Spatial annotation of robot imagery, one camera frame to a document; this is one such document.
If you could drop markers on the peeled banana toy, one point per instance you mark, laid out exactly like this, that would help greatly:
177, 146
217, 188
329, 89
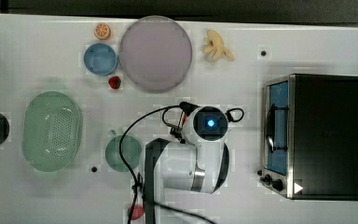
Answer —
215, 46

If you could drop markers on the red plush ketchup bottle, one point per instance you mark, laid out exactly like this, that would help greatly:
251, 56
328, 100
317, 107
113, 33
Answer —
184, 119

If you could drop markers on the blue cup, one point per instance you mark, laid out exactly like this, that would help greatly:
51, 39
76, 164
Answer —
100, 59

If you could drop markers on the black toaster oven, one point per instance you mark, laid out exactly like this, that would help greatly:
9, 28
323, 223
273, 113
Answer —
310, 137

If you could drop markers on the red strawberry toy near edge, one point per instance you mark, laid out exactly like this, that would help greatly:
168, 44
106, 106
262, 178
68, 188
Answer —
135, 212

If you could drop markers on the green mug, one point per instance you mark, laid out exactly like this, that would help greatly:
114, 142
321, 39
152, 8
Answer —
122, 149

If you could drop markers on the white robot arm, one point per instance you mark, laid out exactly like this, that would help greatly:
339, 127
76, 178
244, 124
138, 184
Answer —
199, 162

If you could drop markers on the green colander basket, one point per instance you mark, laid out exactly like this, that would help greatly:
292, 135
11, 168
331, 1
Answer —
51, 132

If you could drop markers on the grey round plate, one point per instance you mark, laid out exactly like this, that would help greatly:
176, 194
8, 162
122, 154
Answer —
155, 53

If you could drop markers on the small red strawberry toy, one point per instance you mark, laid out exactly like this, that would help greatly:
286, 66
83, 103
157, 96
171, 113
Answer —
114, 82

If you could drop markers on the orange slice toy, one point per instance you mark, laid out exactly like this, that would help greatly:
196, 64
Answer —
102, 31

